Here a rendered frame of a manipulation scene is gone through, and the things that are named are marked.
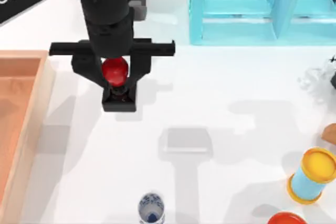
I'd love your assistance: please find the red trophy with black base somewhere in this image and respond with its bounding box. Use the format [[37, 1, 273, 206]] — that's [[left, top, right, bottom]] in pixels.
[[100, 56, 138, 112]]

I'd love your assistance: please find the salmon-coloured shallow box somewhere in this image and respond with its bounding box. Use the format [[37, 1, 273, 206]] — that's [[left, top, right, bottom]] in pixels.
[[0, 49, 56, 224]]

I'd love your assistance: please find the light blue rack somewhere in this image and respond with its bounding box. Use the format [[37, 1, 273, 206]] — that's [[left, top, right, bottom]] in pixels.
[[188, 0, 336, 46]]

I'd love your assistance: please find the white and blue cup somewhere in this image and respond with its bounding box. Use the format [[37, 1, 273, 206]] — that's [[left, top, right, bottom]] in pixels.
[[138, 191, 166, 224]]

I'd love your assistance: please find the brown bread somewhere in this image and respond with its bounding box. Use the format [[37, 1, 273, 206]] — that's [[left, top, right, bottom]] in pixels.
[[321, 122, 336, 146]]

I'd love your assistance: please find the blue can with yellow rims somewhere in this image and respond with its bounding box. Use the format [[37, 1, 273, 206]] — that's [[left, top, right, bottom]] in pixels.
[[287, 147, 336, 206]]

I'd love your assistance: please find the red bowl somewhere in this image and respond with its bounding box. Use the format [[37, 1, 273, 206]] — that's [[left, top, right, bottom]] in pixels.
[[267, 211, 307, 224]]

